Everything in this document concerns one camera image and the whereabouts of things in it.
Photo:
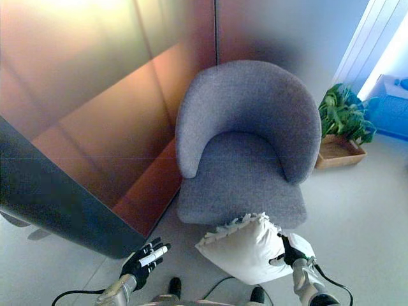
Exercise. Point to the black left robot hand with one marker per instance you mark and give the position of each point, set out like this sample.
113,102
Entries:
141,267

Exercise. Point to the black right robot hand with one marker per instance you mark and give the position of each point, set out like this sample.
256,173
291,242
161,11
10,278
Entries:
291,253

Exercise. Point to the white fringed pillow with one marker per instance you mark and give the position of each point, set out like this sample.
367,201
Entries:
252,250

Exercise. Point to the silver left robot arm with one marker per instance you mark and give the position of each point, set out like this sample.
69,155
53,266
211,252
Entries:
116,290

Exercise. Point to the black left robot foot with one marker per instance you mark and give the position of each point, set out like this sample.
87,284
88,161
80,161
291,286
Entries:
174,284

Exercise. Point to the black robot foot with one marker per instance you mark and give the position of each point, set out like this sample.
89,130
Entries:
174,284
257,294

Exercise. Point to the black right robot foot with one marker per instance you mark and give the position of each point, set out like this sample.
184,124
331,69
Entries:
257,294

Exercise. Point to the wooden planter box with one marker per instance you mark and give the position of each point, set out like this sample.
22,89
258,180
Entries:
341,153

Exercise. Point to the dark grey table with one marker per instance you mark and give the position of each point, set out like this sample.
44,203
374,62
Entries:
54,194

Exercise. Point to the grey fabric armchair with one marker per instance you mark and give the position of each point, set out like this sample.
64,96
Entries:
245,140

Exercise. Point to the green potted plant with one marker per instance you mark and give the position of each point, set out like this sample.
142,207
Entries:
345,113

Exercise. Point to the blue cabinet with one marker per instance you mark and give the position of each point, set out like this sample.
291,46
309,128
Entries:
390,108

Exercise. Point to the white curtain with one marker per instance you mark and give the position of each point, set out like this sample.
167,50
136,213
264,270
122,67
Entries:
369,41

